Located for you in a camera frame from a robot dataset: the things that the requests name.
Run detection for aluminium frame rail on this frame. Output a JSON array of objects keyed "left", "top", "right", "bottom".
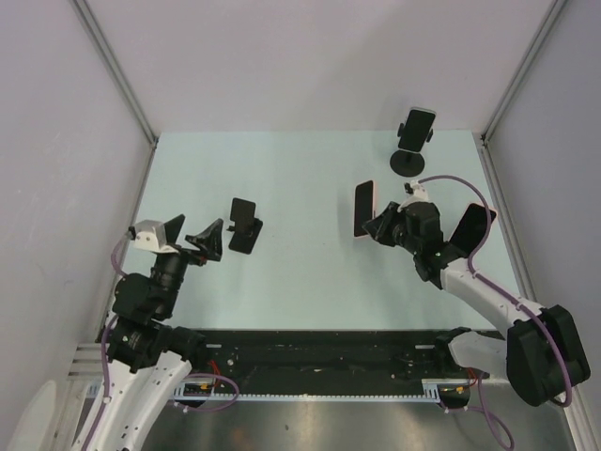
[
  {"left": 478, "top": 0, "right": 572, "bottom": 147},
  {"left": 68, "top": 0, "right": 159, "bottom": 147}
]

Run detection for black round-base phone stand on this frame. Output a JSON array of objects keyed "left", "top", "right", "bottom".
[{"left": 389, "top": 148, "right": 425, "bottom": 178}]

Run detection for pink-cased phone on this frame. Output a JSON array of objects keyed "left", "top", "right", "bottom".
[
  {"left": 450, "top": 203, "right": 487, "bottom": 256},
  {"left": 353, "top": 180, "right": 377, "bottom": 239}
]

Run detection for black folding phone stand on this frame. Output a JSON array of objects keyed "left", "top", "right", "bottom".
[{"left": 227, "top": 197, "right": 263, "bottom": 255}]

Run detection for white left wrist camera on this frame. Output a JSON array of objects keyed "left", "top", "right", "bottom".
[{"left": 128, "top": 220, "right": 168, "bottom": 253}]

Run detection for white-cased phone on round stand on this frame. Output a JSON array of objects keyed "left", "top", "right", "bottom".
[{"left": 397, "top": 107, "right": 437, "bottom": 152}]

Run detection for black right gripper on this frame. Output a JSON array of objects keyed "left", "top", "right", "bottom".
[{"left": 362, "top": 201, "right": 421, "bottom": 255}]

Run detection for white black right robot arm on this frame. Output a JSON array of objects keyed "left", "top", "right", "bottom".
[{"left": 362, "top": 202, "right": 591, "bottom": 406}]

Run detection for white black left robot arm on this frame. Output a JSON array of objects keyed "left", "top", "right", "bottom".
[{"left": 72, "top": 214, "right": 223, "bottom": 450}]

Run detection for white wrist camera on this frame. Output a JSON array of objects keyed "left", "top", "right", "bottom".
[
  {"left": 128, "top": 220, "right": 168, "bottom": 253},
  {"left": 401, "top": 180, "right": 430, "bottom": 207}
]

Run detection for white slotted cable duct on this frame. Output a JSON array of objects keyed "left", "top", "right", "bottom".
[{"left": 170, "top": 381, "right": 440, "bottom": 404}]

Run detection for aluminium frame rail left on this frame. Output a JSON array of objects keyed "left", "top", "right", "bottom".
[{"left": 68, "top": 0, "right": 159, "bottom": 147}]

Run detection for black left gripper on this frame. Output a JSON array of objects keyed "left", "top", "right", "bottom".
[{"left": 151, "top": 213, "right": 223, "bottom": 316}]

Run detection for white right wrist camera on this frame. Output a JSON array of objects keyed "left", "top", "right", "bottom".
[{"left": 401, "top": 180, "right": 430, "bottom": 207}]

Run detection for aluminium frame rail right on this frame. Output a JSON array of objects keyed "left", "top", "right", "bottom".
[{"left": 478, "top": 0, "right": 572, "bottom": 147}]

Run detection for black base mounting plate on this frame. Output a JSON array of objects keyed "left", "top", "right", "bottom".
[{"left": 193, "top": 330, "right": 479, "bottom": 395}]

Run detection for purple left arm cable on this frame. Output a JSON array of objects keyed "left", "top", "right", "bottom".
[{"left": 82, "top": 227, "right": 240, "bottom": 451}]

